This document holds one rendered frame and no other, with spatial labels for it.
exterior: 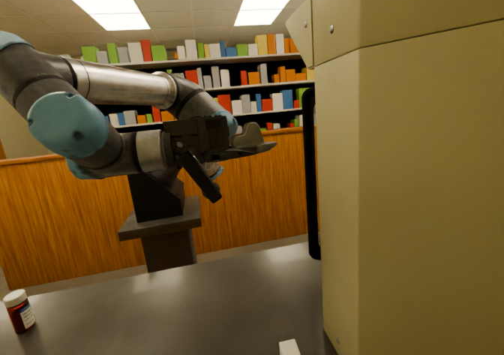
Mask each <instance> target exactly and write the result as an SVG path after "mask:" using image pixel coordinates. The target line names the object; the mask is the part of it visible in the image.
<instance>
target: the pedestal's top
mask: <svg viewBox="0 0 504 355"><path fill-rule="evenodd" d="M201 226H202V221H201V208H200V195H199V194H198V195H193V196H188V197H184V209H183V215H180V216H175V217H170V218H162V219H158V220H153V221H145V222H140V223H137V218H136V215H135V211H134V208H133V210H132V212H131V213H130V214H129V216H128V217H127V219H126V221H125V222H124V223H123V225H122V226H121V228H120V230H119V232H118V237H119V241H120V242H121V241H126V240H130V239H138V238H143V237H147V236H154V235H158V234H163V233H171V232H175V231H180V230H187V229H191V228H196V227H201Z"/></svg>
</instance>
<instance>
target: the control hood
mask: <svg viewBox="0 0 504 355"><path fill-rule="evenodd" d="M285 23H286V28H287V30H288V32H289V34H290V36H291V37H292V39H293V41H294V43H295V45H296V47H297V49H298V51H299V53H300V55H301V57H302V59H303V61H304V63H305V65H306V66H307V68H308V69H309V70H313V69H314V68H315V67H316V66H314V31H313V10H312V0H305V1H304V2H303V3H302V4H301V5H300V6H299V7H298V9H297V10H296V11H295V12H294V13H293V14H292V15H291V17H290V18H289V19H288V20H287V21H286V22H285Z"/></svg>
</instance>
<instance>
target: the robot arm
mask: <svg viewBox="0 0 504 355"><path fill-rule="evenodd" d="M0 95H1V96H2V97H3V98H4V99H5V100H6V101H7V102H8V103H9V104H10V105H11V106H12V107H13V108H14V109H15V110H16V111H17V112H18V113H19V114H20V115H21V116H22V117H23V118H24V119H25V120H26V121H27V122H28V129H29V131H30V133H31V135H32V136H33V137H34V138H35V139H36V140H37V141H38V142H40V143H42V144H43V145H44V146H45V147H46V148H48V150H50V151H51V152H54V153H56V154H57V155H60V156H63V157H65V158H66V162H67V166H68V169H69V170H70V171H71V172H72V173H73V175H74V176H75V177H76V178H78V179H105V178H107V177H113V176H123V175H129V174H135V173H146V172H149V173H150V174H151V175H152V176H153V177H154V178H156V179H157V180H158V181H160V182H162V183H163V184H165V185H168V186H171V185H172V184H173V183H174V182H175V180H176V177H177V175H178V174H179V171H180V170H181V168H184V169H185V170H186V171H187V173H188V174H189V175H190V177H191V178H192V179H193V180H194V181H195V183H196V184H197V185H198V186H199V188H200V189H201V190H202V194H203V196H204V197H205V198H207V199H209V200H210V201H211V202H212V203H216V202H217V201H219V199H221V198H222V195H221V189H220V186H219V184H217V183H216V182H214V180H215V179H216V178H217V177H218V176H219V175H220V174H221V173H222V172H223V171H224V169H223V168H222V166H221V165H220V161H227V160H229V159H233V158H242V157H246V156H250V155H256V154H259V153H262V152H267V151H269V150H270V149H272V148H273V147H275V146H276V145H277V142H276V141H271V142H265V141H264V138H263V135H262V132H261V130H260V127H259V125H258V124H257V123H255V122H247V123H245V124H244V127H243V130H242V132H241V133H240V134H236V132H237V129H238V123H237V121H236V119H235V118H234V117H233V116H232V114H231V113H230V112H229V111H227V110H225V109H224V108H223V107H222V106H221V105H220V104H219V103H218V102H217V101H216V100H215V99H214V98H213V97H212V96H210V95H209V94H208V93H207V92H206V91H205V90H204V89H203V88H201V87H200V86H199V85H197V84H196V83H194V82H192V81H190V80H187V79H185V78H183V77H180V76H177V75H174V74H169V73H166V72H163V71H156V72H154V73H152V74H149V73H145V72H141V71H134V70H129V69H125V68H118V67H114V66H110V65H103V64H99V63H95V62H87V61H83V60H79V59H72V58H68V57H64V56H57V55H52V54H48V53H42V52H38V51H37V50H35V49H34V47H33V46H32V45H31V44H30V43H28V42H25V41H24V40H23V39H22V38H20V37H19V36H17V35H15V34H12V33H10V32H0ZM94 104H124V105H152V106H153V107H155V108H157V109H159V110H166V111H167V112H169V113H170V114H172V115H173V116H174V117H175V118H176V119H177V120H175V121H167V122H163V129H164V131H162V130H161V129H159V130H151V131H136V132H129V133H121V134H120V133H119V132H117V130H116V129H114V127H113V126H112V125H111V124H110V123H109V122H108V121H107V120H106V119H105V117H104V115H103V113H102V112H101V111H100V110H99V109H98V108H97V107H96V106H95V105H94ZM230 144H231V145H230Z"/></svg>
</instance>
